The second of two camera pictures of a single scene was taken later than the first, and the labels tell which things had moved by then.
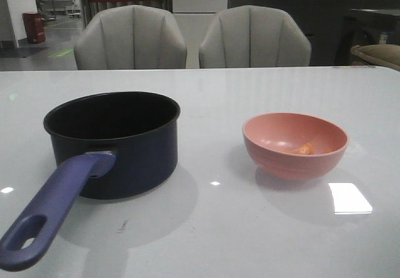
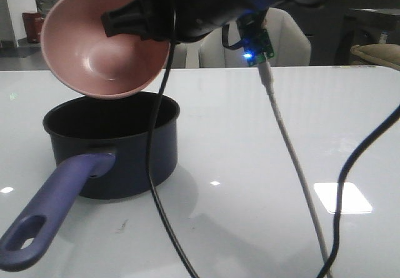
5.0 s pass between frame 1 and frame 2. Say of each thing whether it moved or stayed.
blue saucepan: stayed
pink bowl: moved
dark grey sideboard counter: stayed
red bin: stayed
